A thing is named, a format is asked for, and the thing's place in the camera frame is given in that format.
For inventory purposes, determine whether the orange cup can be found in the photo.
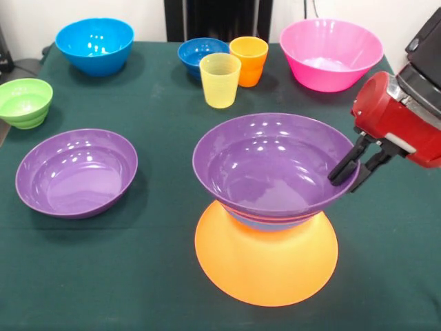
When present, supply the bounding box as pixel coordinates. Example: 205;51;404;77
229;36;269;88

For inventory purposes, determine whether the purple shallow bowl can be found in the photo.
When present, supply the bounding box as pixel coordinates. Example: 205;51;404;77
192;112;361;217
14;128;139;220

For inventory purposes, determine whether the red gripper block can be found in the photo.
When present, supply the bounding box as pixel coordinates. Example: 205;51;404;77
327;70;441;194

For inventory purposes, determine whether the grey chair base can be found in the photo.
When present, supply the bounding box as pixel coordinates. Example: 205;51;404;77
0;57;45;83

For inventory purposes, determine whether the small dark blue bowl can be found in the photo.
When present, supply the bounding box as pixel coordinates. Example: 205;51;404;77
177;37;231;79

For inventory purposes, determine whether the yellow cup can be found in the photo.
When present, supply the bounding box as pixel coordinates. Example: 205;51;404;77
198;52;243;110

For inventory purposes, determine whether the large pink bowl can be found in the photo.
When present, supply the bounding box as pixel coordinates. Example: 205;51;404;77
278;18;384;93

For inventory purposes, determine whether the large orange bowl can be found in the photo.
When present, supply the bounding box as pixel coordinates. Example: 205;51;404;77
194;199;339;308

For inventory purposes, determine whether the small green bowl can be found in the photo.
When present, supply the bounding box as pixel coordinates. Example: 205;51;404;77
0;78;54;130

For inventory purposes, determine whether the light blue bowl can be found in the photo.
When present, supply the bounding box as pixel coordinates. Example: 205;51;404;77
54;17;135;77
223;205;315;232

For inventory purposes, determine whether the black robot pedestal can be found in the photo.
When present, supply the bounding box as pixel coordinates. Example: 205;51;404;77
164;0;274;43

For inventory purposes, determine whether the dark green tablecloth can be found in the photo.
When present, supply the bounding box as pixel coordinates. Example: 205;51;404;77
0;41;441;331

